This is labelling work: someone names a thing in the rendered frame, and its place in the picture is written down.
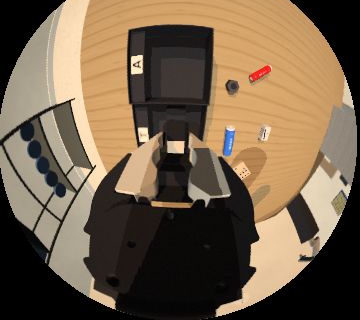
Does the red battery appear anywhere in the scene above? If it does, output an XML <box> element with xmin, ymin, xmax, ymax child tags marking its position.
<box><xmin>249</xmin><ymin>65</ymin><xmax>272</xmax><ymax>82</ymax></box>

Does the cream domino tile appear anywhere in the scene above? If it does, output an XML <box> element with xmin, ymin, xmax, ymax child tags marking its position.
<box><xmin>232</xmin><ymin>159</ymin><xmax>251</xmax><ymax>180</ymax></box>

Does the blue aa battery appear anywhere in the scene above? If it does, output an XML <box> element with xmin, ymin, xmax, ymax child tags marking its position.
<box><xmin>223</xmin><ymin>125</ymin><xmax>236</xmax><ymax>156</ymax></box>

